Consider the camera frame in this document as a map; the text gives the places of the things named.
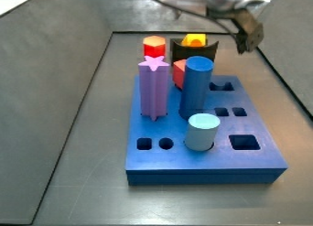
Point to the short red peg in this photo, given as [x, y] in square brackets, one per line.
[178, 73]

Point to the light blue cylinder peg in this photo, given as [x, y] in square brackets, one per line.
[203, 125]

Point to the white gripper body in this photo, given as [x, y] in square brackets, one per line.
[199, 6]

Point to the yellow arch block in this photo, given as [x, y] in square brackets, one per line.
[194, 40]

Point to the tall red hexagonal peg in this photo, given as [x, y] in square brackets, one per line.
[154, 46]

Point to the blue peg board base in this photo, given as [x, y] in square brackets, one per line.
[167, 153]

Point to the purple star peg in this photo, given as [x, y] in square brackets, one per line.
[154, 86]

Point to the tall blue cylinder peg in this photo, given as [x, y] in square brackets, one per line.
[198, 70]

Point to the black curved fixture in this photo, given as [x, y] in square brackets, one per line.
[180, 52]

